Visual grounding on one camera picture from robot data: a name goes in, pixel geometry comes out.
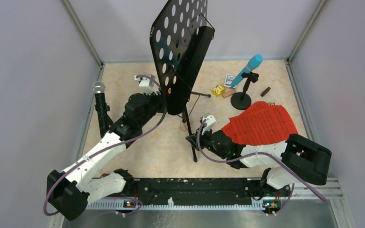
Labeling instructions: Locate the red sheet music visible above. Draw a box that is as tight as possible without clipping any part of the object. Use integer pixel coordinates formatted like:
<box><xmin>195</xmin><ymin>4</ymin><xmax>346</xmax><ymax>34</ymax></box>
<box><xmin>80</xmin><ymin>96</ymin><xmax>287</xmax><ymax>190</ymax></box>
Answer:
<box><xmin>221</xmin><ymin>101</ymin><xmax>298</xmax><ymax>145</ymax></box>

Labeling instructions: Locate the blue toy microphone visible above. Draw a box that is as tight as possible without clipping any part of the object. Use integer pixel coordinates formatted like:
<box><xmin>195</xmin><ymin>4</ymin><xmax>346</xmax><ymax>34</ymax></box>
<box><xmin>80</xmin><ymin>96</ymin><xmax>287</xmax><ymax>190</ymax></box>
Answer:
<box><xmin>231</xmin><ymin>54</ymin><xmax>263</xmax><ymax>88</ymax></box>

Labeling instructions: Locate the purple cable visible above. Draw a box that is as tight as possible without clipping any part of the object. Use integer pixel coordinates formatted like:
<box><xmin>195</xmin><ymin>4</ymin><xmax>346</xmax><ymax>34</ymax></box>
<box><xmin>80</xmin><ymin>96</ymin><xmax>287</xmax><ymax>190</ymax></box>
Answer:
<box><xmin>42</xmin><ymin>74</ymin><xmax>167</xmax><ymax>217</ymax></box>
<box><xmin>195</xmin><ymin>118</ymin><xmax>330</xmax><ymax>216</ymax></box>

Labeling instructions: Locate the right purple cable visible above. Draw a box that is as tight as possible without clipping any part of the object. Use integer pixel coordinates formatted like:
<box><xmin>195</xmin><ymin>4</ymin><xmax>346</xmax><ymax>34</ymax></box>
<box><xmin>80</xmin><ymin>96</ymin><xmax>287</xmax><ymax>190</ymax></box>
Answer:
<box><xmin>195</xmin><ymin>118</ymin><xmax>330</xmax><ymax>216</ymax></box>

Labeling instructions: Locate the black round-base microphone stand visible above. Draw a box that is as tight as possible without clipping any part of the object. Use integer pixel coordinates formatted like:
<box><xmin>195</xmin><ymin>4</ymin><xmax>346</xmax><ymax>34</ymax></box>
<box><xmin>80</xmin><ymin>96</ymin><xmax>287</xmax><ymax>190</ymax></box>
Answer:
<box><xmin>231</xmin><ymin>72</ymin><xmax>259</xmax><ymax>110</ymax></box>

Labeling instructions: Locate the wooden block near card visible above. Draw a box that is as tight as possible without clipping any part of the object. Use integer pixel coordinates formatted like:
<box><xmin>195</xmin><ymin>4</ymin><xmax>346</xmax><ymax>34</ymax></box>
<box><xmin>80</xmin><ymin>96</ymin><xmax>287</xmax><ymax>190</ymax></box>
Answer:
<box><xmin>222</xmin><ymin>89</ymin><xmax>236</xmax><ymax>98</ymax></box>

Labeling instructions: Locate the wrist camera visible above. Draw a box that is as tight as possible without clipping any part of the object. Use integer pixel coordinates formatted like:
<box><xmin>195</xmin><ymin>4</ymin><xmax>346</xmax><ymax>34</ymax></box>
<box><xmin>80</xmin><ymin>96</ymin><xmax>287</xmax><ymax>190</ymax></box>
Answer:
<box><xmin>200</xmin><ymin>113</ymin><xmax>216</xmax><ymax>135</ymax></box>
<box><xmin>134</xmin><ymin>74</ymin><xmax>157</xmax><ymax>95</ymax></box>

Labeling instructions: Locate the yellow toy block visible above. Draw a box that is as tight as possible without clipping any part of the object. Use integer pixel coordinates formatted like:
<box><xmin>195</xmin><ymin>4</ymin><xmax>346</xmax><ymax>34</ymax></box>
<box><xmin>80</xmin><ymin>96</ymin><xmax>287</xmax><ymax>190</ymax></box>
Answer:
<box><xmin>211</xmin><ymin>84</ymin><xmax>226</xmax><ymax>97</ymax></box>

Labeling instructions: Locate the black music stand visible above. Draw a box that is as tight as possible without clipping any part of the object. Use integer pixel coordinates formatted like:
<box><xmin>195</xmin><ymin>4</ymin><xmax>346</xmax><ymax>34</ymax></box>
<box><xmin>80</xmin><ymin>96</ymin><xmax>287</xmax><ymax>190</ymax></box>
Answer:
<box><xmin>149</xmin><ymin>0</ymin><xmax>216</xmax><ymax>163</ymax></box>

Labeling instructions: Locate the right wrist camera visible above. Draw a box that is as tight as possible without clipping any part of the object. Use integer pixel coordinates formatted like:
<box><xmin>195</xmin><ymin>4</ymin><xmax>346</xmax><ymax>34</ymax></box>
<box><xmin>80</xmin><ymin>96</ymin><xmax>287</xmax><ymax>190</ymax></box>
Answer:
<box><xmin>200</xmin><ymin>113</ymin><xmax>216</xmax><ymax>135</ymax></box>

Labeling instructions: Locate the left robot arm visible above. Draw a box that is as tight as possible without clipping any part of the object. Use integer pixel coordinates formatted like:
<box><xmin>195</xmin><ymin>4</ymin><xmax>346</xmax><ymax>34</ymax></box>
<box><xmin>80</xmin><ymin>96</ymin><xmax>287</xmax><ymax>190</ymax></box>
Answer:
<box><xmin>43</xmin><ymin>92</ymin><xmax>167</xmax><ymax>221</ymax></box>

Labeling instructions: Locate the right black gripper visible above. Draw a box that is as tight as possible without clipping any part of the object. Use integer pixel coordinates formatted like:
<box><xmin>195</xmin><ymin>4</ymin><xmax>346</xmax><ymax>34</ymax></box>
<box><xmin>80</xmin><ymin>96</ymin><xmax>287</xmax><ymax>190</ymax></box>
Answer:
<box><xmin>187</xmin><ymin>124</ymin><xmax>227</xmax><ymax>159</ymax></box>

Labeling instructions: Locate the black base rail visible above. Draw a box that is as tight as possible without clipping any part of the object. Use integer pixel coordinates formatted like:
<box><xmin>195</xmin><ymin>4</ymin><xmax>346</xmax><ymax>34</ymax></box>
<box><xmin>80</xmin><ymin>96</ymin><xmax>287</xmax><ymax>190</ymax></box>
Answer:
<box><xmin>114</xmin><ymin>178</ymin><xmax>290</xmax><ymax>206</ymax></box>

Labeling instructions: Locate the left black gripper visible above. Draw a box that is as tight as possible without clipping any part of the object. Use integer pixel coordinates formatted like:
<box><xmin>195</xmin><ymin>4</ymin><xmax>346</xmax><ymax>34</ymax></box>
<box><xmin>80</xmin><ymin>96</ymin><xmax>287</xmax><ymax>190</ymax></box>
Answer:
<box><xmin>138</xmin><ymin>87</ymin><xmax>180</xmax><ymax>127</ymax></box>

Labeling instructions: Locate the light wooden block front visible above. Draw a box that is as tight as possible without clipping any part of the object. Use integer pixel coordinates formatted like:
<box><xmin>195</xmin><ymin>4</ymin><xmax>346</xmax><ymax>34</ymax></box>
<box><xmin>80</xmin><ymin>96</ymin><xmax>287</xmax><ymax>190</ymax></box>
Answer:
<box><xmin>180</xmin><ymin>123</ymin><xmax>187</xmax><ymax>132</ymax></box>

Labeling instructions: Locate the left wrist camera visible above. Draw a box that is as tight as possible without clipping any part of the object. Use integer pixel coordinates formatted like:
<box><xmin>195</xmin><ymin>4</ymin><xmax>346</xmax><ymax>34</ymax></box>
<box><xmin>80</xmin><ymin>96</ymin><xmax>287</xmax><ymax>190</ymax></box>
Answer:
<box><xmin>134</xmin><ymin>74</ymin><xmax>157</xmax><ymax>95</ymax></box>

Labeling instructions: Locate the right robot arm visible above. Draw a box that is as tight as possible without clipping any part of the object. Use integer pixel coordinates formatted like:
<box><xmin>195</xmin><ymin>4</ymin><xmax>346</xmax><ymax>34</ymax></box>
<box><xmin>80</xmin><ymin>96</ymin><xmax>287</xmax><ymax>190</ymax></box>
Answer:
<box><xmin>186</xmin><ymin>130</ymin><xmax>332</xmax><ymax>196</ymax></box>

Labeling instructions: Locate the dark brown wooden block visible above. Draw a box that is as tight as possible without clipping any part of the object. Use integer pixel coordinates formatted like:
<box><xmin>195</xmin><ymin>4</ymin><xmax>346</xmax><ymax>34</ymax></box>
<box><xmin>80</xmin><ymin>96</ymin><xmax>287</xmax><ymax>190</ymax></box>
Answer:
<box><xmin>260</xmin><ymin>87</ymin><xmax>271</xmax><ymax>97</ymax></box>

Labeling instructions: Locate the blue playing card box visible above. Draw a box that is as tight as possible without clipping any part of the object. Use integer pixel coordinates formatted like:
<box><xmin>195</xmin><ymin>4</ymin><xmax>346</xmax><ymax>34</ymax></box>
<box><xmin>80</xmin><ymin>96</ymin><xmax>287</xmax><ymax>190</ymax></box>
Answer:
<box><xmin>224</xmin><ymin>74</ymin><xmax>236</xmax><ymax>88</ymax></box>

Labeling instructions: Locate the black silver-head microphone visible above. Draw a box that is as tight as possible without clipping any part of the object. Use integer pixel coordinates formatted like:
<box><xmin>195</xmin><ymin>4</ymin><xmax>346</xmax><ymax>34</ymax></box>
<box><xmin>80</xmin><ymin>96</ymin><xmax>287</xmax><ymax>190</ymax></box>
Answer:
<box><xmin>92</xmin><ymin>81</ymin><xmax>111</xmax><ymax>139</ymax></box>

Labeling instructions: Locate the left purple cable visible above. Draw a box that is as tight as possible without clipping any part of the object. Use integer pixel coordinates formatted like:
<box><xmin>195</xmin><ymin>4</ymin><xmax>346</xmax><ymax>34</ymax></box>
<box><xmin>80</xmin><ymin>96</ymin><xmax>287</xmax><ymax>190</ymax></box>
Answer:
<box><xmin>42</xmin><ymin>74</ymin><xmax>167</xmax><ymax>217</ymax></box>

